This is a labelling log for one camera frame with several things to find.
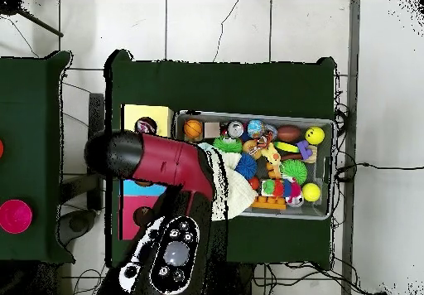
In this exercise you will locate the small wooden cube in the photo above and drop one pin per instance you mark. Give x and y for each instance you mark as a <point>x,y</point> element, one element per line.
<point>212,130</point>

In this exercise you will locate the pink disc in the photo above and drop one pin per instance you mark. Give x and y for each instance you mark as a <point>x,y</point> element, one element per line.
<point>14,217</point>

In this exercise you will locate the cream yellow cloth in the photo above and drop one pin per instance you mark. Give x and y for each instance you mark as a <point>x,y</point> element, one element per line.
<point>238,189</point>

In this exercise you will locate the globe print ball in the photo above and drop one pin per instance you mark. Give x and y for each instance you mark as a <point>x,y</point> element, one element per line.
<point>256,128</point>

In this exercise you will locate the blue spiky ball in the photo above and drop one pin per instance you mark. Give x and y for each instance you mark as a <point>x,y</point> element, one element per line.
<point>246,166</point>

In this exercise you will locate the red disc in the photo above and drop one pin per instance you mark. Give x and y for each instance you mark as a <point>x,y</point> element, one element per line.
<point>1,148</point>

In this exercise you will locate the green spiky ball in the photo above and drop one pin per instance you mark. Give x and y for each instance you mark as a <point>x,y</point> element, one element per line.
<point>294,171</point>

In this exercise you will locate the black tripod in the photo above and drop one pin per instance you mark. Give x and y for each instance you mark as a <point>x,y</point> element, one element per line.
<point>10,7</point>

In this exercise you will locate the brown toy football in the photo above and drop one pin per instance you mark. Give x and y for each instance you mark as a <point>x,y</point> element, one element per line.
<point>289,133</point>

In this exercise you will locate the clear mesh bin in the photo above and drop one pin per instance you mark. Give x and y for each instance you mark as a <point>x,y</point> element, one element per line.
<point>324,209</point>

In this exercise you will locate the colourful polka dot cloth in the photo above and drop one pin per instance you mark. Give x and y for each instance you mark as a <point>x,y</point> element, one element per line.
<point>146,125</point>

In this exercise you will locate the side table with green cloth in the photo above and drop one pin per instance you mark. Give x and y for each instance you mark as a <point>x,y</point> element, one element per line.
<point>33,142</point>

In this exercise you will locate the green fuzzy toy with eyes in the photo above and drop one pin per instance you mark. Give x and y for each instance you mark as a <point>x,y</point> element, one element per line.
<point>228,144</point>

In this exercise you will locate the silver can with open top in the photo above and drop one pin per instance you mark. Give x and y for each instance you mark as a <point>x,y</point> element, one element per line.
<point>235,129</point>

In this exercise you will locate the plain yellow ball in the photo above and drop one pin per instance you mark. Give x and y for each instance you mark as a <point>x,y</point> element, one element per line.
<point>311,192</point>

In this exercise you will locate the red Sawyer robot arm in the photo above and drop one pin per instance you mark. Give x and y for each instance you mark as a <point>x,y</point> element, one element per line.
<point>172,166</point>

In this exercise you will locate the small orange basketball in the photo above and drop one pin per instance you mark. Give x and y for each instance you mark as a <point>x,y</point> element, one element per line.
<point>193,129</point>

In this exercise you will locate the yellow smiley ball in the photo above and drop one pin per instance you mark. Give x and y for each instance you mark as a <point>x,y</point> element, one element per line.
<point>315,135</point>

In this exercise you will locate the wooden box with three holes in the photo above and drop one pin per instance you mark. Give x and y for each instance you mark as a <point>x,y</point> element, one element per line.
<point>165,113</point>

